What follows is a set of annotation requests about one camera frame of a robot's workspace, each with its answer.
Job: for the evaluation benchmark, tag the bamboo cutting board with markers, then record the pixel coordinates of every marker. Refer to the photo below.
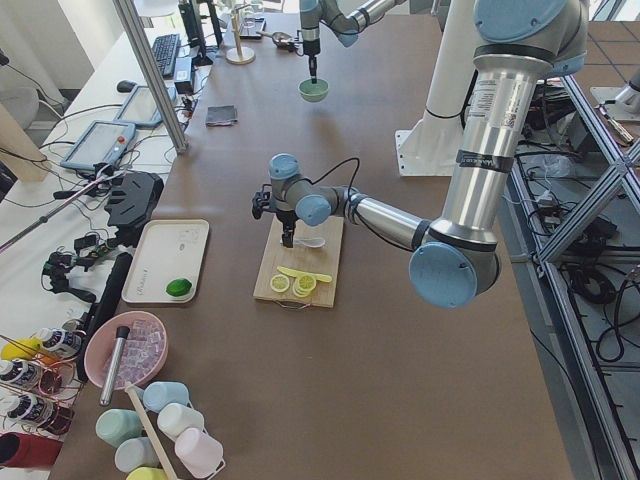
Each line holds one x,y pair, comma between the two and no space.
323,260

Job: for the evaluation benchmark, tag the lemon slice far side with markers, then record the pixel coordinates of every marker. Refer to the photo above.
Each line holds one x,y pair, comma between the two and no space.
304,285

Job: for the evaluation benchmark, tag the lemon slice near handle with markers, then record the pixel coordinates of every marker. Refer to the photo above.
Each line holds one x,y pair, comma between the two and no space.
279,283

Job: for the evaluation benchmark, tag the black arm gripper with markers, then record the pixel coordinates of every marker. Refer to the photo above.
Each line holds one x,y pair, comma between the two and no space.
311,48

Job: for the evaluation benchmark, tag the pink bowl with ice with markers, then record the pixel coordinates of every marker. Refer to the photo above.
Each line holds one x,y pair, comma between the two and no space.
144,355

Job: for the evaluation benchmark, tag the white plastic cup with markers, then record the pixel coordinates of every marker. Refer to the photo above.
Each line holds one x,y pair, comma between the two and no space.
175,418

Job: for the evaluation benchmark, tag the grey blue plastic cup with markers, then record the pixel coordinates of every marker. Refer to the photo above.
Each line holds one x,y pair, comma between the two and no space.
134,453

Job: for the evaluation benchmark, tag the green plastic cup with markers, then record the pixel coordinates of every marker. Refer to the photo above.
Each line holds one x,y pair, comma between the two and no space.
115,426

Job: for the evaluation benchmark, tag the cream rabbit tray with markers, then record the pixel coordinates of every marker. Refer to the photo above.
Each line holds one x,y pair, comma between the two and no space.
168,249

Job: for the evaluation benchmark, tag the aluminium frame post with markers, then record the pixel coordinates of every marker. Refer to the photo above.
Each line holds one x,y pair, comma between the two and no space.
133,27

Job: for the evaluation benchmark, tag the steel scoop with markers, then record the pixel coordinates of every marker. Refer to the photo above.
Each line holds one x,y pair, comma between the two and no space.
281,40

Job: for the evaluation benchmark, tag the black computer mouse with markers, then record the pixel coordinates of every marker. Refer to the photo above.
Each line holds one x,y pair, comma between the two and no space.
125,86

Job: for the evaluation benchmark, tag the yellow plastic cup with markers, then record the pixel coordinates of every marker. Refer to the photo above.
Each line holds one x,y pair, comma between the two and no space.
147,473

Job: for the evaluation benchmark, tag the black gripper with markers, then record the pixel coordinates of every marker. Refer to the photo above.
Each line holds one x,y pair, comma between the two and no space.
287,218

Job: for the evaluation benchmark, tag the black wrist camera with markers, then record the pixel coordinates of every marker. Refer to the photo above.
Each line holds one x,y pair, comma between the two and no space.
262,202

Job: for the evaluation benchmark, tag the yellow plastic knife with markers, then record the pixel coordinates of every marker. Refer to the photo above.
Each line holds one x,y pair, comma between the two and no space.
299,273

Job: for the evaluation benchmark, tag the grey folded cloth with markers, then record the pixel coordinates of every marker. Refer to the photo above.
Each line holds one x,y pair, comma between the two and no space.
225,115

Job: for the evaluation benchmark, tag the wooden mug tree stand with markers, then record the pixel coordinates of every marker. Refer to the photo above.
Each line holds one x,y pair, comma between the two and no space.
244,20

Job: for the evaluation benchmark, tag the near teach pendant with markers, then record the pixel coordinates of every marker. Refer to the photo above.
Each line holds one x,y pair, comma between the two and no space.
103,142

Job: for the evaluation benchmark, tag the red cup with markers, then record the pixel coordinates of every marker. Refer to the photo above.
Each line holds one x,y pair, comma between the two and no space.
20,450

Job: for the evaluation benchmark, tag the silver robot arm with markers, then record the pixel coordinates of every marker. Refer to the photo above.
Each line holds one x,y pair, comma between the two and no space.
345,20
454,257

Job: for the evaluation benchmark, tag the steel muddler tool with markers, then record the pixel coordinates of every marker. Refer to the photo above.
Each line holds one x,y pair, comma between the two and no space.
122,334

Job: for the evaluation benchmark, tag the white plastic spoon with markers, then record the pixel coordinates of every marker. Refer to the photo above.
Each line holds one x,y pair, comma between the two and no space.
313,243

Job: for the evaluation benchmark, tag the teach pendant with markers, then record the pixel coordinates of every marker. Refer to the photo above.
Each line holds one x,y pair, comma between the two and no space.
103,142
140,109

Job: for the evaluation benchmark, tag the green ceramic bowl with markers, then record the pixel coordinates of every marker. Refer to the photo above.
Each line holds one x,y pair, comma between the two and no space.
313,90

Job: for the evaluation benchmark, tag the green lime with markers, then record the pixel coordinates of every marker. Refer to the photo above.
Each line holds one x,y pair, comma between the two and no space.
178,287

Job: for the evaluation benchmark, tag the black keyboard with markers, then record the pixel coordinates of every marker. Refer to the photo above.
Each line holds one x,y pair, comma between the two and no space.
165,49

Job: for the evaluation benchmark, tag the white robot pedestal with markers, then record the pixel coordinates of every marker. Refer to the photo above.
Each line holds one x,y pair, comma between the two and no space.
430,147

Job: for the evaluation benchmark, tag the black perforated bracket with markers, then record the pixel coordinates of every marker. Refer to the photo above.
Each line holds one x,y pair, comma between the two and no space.
133,198

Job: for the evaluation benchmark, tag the yellow lemon fruit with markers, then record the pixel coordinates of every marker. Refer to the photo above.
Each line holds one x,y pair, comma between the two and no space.
25,348

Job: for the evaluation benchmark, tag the pink plastic cup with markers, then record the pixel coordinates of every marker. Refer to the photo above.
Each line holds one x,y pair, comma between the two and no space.
200,453

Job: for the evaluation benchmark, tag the far teach pendant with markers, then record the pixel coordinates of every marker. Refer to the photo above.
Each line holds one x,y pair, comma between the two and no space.
140,109

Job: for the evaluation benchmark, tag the black cylinder tube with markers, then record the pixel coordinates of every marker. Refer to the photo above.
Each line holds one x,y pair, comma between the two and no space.
105,309

